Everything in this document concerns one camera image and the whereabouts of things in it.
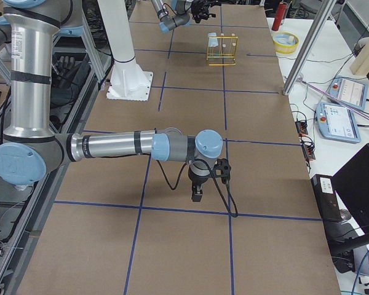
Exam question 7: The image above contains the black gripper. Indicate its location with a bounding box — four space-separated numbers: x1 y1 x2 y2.
188 169 210 202
191 0 216 23

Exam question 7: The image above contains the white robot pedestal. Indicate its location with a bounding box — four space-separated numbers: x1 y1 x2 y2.
98 0 153 101

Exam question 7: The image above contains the teach pendant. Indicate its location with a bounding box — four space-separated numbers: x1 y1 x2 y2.
327 76 368 111
316 102 361 143

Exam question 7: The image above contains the light blue plastic cup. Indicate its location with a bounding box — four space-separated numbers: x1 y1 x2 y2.
208 32 219 48

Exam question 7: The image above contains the black desktop box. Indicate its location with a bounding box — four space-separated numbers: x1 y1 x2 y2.
311 174 342 222

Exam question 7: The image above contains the red thermos bottle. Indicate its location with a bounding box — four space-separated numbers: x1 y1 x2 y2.
271 2 287 31

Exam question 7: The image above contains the yellow rimmed blue bowl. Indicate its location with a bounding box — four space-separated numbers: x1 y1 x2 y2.
272 32 300 54

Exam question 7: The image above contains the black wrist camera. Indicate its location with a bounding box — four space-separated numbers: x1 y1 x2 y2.
213 158 231 184

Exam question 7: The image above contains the black laptop screen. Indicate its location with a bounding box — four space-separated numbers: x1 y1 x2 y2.
332 143 369 233

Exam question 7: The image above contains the aluminium frame post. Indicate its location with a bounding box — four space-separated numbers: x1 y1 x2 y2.
282 0 336 96

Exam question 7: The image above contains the gold wire cup holder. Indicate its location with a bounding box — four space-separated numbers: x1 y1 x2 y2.
206 33 239 66

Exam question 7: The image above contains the far teach pendant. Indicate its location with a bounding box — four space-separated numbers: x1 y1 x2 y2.
327 76 368 111

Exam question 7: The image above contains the near teach pendant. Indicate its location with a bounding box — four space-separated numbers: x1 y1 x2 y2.
316 102 361 143

